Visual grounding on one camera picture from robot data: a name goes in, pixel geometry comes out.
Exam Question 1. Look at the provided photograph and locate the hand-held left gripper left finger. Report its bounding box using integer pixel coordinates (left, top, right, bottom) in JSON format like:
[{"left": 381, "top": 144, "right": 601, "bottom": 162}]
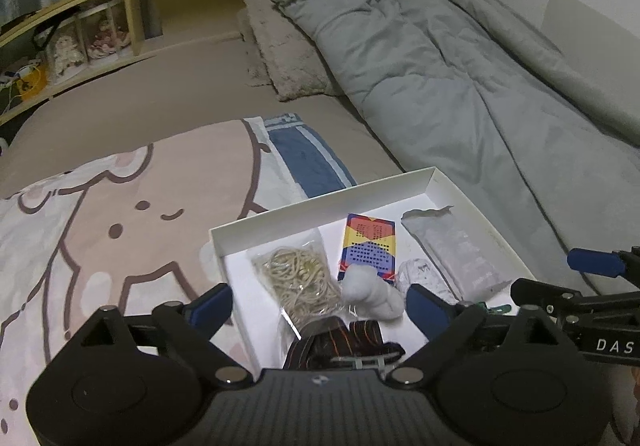
[{"left": 65, "top": 283, "right": 252, "bottom": 387}]

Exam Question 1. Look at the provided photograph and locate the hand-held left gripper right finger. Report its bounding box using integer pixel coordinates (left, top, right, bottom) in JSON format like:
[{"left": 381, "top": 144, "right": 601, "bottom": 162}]
[{"left": 389, "top": 283, "right": 567, "bottom": 385}]

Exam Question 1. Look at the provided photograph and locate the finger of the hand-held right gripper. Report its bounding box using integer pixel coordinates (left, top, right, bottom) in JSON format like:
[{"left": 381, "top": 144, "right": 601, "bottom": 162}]
[
  {"left": 509, "top": 277, "right": 588, "bottom": 314},
  {"left": 566, "top": 246, "right": 640, "bottom": 288}
]

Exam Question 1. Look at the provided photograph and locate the white packet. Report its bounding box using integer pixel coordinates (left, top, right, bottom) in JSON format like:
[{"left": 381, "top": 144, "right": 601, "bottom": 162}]
[{"left": 397, "top": 256, "right": 459, "bottom": 305}]

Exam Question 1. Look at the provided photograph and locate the green plastic clothes peg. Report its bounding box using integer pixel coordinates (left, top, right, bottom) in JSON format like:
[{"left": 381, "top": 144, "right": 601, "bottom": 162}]
[{"left": 475, "top": 301, "right": 512, "bottom": 318}]

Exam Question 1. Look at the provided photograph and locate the white cotton wad bag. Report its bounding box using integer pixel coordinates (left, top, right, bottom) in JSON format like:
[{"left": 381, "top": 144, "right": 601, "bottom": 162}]
[{"left": 340, "top": 263, "right": 404, "bottom": 323}]

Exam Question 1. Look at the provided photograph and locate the grey plastic packet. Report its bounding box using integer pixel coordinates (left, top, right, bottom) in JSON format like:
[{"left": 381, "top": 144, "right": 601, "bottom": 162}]
[{"left": 400, "top": 205, "right": 512, "bottom": 303}]

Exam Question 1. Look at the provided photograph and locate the blue red yellow card box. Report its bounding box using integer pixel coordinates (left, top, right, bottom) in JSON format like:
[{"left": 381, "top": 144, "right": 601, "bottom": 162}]
[{"left": 337, "top": 213, "right": 399, "bottom": 283}]

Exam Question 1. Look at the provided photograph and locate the dark striped cloth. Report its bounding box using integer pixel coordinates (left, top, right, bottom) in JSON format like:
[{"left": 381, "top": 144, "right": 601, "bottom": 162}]
[{"left": 281, "top": 317, "right": 407, "bottom": 373}]

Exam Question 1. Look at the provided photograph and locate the clear bag of rubber bands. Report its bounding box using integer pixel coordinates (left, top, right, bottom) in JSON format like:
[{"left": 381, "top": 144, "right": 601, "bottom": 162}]
[{"left": 247, "top": 240, "right": 347, "bottom": 328}]

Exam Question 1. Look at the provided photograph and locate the white cardboard box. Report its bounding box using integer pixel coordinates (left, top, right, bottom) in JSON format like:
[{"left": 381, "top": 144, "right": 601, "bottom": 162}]
[{"left": 207, "top": 166, "right": 539, "bottom": 372}]

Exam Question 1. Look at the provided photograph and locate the cartoon printed blanket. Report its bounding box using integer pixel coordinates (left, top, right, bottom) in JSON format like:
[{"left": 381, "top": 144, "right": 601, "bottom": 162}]
[{"left": 0, "top": 113, "right": 359, "bottom": 427}]

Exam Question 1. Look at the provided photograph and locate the grey duvet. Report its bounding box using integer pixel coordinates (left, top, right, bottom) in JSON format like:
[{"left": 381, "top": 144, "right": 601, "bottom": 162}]
[{"left": 270, "top": 0, "right": 640, "bottom": 298}]

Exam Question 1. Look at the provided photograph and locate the fuzzy beige pillow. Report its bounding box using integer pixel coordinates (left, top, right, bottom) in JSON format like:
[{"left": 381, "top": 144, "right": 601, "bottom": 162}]
[
  {"left": 243, "top": 0, "right": 347, "bottom": 103},
  {"left": 235, "top": 8, "right": 273, "bottom": 88}
]

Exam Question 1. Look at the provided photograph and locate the doll in clear case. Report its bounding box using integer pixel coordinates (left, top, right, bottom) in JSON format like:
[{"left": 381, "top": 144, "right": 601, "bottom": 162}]
[
  {"left": 85, "top": 1, "right": 134, "bottom": 60},
  {"left": 49, "top": 19, "right": 87, "bottom": 78}
]

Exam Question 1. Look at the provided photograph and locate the black strap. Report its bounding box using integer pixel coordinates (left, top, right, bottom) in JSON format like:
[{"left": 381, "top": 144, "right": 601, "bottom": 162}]
[{"left": 31, "top": 9, "right": 82, "bottom": 50}]

